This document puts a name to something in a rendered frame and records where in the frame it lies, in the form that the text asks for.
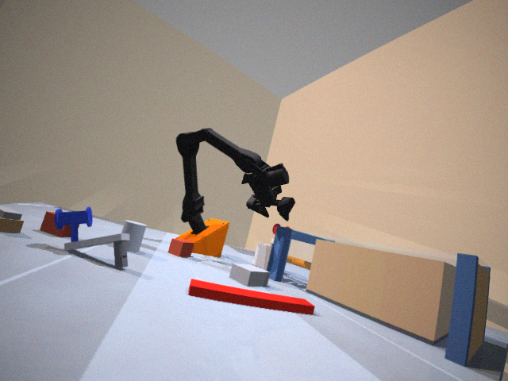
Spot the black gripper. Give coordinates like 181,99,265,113
246,187,296,221

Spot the red flat bar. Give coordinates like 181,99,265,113
188,279,314,315

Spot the grey cylinder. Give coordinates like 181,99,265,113
121,220,147,252

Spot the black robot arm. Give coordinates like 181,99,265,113
175,128,290,234

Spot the grey crank handle with blue knob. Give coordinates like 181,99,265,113
55,206,130,268

